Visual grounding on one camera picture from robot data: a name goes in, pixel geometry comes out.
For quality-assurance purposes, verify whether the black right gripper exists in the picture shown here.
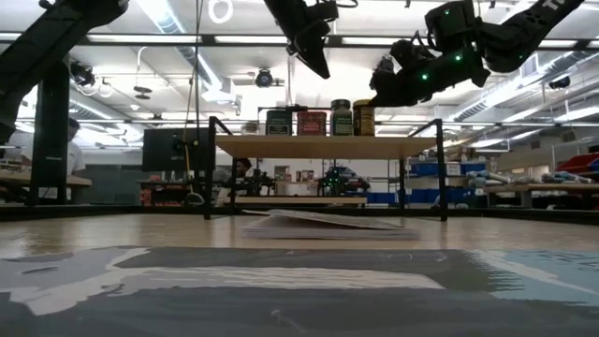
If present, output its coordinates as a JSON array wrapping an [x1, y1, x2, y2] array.
[[369, 46, 490, 109]]

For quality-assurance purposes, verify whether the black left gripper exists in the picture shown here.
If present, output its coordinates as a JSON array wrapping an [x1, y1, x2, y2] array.
[[264, 0, 341, 81]]

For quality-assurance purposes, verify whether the yellow-lidded spice jar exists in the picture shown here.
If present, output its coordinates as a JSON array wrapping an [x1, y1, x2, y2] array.
[[352, 98, 376, 137]]

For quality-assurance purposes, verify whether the green-lidded spice jar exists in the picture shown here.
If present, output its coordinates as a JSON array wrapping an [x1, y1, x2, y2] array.
[[329, 98, 354, 137]]

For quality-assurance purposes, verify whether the red smoked paprika tin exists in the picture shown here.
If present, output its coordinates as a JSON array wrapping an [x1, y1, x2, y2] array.
[[296, 110, 328, 137]]

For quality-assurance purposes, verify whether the dark green oregano tin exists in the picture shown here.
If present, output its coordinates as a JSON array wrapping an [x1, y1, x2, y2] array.
[[265, 110, 294, 137]]

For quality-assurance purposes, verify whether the blue storage bin rack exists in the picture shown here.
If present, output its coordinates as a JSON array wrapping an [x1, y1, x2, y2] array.
[[367, 161, 488, 207]]

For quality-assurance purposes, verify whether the background robot with green lights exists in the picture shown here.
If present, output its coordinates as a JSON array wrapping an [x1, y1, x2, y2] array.
[[317, 166, 371, 198]]

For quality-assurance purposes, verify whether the black overhead crossbar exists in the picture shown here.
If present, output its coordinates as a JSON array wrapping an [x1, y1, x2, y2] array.
[[0, 32, 599, 51]]

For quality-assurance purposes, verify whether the person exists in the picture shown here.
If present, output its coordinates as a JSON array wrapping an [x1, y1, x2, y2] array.
[[8, 116, 87, 177], [223, 157, 254, 207]]

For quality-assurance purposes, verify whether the black background robot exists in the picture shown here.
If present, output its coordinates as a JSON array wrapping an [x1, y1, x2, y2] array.
[[236, 168, 277, 198]]

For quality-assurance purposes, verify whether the background wooden table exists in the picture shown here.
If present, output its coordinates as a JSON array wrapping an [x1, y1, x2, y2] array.
[[233, 196, 369, 206]]

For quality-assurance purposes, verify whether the Acadia picture book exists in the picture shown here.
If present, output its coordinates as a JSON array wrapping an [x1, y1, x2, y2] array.
[[241, 209, 421, 242]]

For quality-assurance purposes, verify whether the background workbench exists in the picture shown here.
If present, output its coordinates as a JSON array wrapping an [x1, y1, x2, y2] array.
[[484, 182, 599, 210]]

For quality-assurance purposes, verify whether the black monitor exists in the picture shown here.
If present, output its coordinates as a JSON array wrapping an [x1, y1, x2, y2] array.
[[141, 127, 217, 172]]

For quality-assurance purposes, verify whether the red storage bin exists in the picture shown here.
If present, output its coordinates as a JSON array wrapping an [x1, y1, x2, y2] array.
[[555, 154, 599, 177]]

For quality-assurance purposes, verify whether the Yellowstone picture book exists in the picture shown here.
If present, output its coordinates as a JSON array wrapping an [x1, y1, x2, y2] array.
[[0, 246, 599, 337]]

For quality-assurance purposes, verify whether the background side table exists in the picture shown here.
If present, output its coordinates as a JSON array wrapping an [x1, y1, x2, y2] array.
[[0, 168, 93, 207]]

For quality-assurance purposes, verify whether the black upright pillar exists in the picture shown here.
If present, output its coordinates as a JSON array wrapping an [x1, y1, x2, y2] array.
[[28, 60, 71, 207]]

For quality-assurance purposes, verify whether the wooden shelf with black frame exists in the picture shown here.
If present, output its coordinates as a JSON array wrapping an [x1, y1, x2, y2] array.
[[203, 116, 448, 223]]

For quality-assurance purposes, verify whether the hanging yellow cable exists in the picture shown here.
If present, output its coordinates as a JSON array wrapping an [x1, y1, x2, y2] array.
[[183, 0, 207, 207]]

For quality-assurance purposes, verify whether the black aluminium table frame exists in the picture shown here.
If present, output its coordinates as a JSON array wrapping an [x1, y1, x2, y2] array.
[[0, 203, 599, 226]]

